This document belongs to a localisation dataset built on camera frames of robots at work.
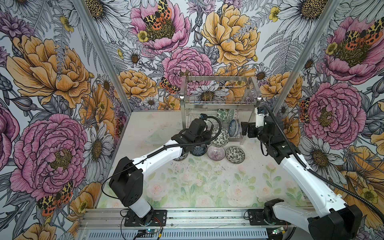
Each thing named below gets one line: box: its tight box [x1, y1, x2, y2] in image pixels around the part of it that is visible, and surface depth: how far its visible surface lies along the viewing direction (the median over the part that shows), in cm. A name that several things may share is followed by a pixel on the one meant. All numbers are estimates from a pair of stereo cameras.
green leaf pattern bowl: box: [216, 108, 232, 122], surface depth 108 cm
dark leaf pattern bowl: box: [210, 127, 230, 147], surface depth 87 cm
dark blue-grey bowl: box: [190, 144, 208, 156], surface depth 99 cm
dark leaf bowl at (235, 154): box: [225, 146, 246, 164], surface depth 96 cm
